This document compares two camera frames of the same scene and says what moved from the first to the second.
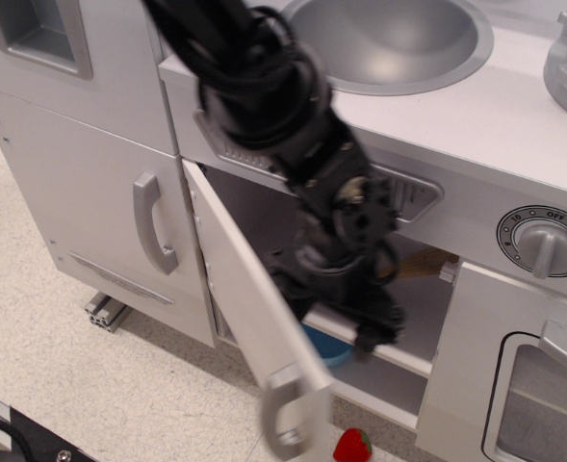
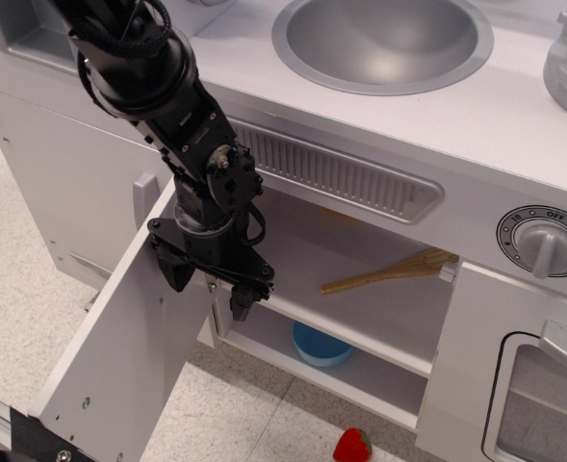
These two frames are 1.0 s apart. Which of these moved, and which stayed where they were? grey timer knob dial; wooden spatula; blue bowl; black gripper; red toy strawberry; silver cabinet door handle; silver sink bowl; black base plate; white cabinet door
Moved: white cabinet door; silver cabinet door handle; black gripper
Stayed: red toy strawberry; wooden spatula; silver sink bowl; grey timer knob dial; blue bowl; black base plate
